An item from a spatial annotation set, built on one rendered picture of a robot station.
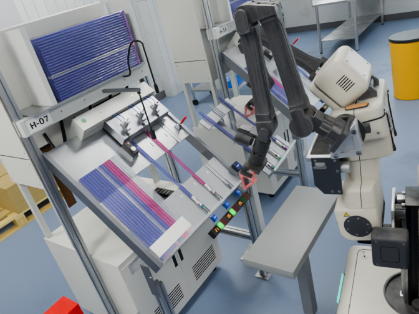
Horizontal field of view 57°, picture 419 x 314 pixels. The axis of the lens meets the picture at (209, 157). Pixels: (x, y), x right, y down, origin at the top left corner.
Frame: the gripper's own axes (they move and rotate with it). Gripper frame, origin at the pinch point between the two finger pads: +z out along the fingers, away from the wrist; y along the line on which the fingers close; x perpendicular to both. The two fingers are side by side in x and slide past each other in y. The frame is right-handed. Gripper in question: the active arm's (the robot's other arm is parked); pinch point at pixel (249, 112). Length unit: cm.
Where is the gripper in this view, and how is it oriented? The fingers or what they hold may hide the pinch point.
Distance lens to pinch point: 224.5
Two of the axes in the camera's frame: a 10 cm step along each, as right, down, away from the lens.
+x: 7.8, 6.1, -1.1
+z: -3.9, 6.2, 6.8
